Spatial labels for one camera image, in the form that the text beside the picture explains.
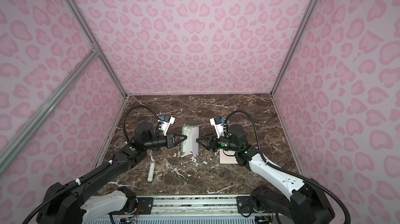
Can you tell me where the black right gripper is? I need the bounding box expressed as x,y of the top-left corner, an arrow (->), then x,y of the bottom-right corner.
197,132 -> 240,154

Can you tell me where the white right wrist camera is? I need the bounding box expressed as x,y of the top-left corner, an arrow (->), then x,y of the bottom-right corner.
210,116 -> 226,138

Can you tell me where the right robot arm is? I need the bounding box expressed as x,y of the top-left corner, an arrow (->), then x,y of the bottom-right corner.
196,124 -> 335,224

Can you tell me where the metal base rail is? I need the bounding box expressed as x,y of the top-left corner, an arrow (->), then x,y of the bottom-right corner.
91,194 -> 278,224

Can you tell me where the white glue stick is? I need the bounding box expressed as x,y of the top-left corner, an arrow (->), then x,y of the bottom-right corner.
147,162 -> 155,182

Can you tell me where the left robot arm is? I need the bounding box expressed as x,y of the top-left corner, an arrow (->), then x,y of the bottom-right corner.
23,122 -> 187,224

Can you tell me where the aluminium corner frame post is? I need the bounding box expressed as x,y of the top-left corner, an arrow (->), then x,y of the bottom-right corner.
270,0 -> 320,98
64,0 -> 128,99

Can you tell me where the black right corrugated cable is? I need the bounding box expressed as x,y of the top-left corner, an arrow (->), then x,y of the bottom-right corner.
224,110 -> 351,224

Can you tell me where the green floral letter paper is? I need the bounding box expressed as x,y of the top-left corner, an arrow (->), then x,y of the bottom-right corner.
181,125 -> 200,156

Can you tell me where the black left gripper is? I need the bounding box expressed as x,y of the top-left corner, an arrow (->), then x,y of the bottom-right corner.
144,131 -> 188,151

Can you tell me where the cream white envelope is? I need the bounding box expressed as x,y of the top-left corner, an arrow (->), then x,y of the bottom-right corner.
219,149 -> 238,164

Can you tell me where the aluminium diagonal frame bar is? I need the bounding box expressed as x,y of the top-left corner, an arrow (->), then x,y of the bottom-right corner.
1,48 -> 98,175

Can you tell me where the aluminium corner frame post left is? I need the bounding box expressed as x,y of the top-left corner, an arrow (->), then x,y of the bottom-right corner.
64,0 -> 128,99

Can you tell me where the aluminium corner frame post right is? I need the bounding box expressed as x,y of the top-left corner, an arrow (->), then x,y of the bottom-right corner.
270,0 -> 320,98

